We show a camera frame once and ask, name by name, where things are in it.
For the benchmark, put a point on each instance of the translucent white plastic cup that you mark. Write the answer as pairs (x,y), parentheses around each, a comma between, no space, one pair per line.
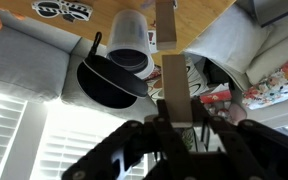
(127,36)

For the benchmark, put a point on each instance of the navy blue box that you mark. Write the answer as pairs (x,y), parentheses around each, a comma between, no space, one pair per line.
(277,11)

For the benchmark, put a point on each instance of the red printed box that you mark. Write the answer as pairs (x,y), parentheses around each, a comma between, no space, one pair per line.
(215,97)

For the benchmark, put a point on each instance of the green house plant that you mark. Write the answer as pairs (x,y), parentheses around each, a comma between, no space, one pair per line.
(188,138)

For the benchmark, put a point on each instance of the upright wooden stack block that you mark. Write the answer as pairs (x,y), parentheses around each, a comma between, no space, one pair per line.
(165,23)

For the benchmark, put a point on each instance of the grey fabric sofa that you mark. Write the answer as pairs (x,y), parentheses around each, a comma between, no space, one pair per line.
(17,60)

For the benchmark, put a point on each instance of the black glasses case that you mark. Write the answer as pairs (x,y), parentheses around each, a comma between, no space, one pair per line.
(107,83)

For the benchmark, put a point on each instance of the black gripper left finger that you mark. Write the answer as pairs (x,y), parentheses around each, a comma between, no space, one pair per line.
(164,133)

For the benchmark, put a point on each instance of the white window blind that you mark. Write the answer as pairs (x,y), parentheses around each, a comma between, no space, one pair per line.
(70,156)
(0,133)

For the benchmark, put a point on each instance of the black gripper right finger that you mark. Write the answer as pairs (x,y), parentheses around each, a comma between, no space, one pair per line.
(210,130)

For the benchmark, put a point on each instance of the black white sunglasses sticker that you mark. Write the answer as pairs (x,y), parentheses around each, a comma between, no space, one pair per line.
(62,9)

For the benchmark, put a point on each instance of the white leather sofa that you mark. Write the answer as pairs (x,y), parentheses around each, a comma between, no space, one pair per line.
(224,40)

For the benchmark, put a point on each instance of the floral pillow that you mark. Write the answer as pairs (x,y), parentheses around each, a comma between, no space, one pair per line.
(277,86)

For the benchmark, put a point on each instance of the white black patterned pillow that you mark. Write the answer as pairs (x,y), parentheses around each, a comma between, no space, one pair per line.
(199,83)

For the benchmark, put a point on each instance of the plain wooden block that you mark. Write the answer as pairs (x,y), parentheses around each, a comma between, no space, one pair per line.
(176,86)

